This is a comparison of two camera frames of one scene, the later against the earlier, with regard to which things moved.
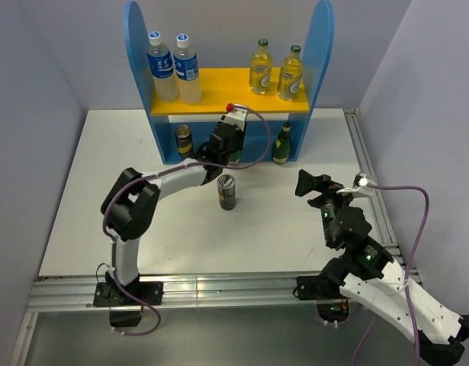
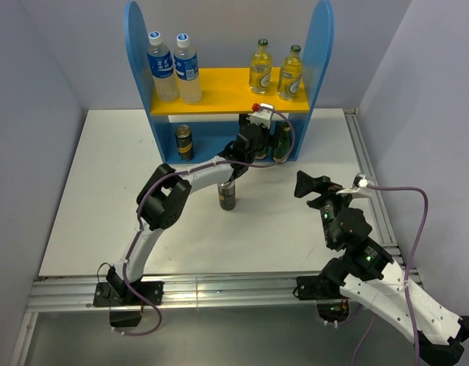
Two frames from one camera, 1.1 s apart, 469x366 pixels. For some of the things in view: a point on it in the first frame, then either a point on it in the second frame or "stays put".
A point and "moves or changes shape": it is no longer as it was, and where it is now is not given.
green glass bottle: (236, 157) moves or changes shape
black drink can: (226, 191) stays put
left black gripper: (240, 136) to (270, 139)
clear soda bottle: (291, 74) stays put
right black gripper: (307, 181) stays put
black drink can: (183, 134) stays put
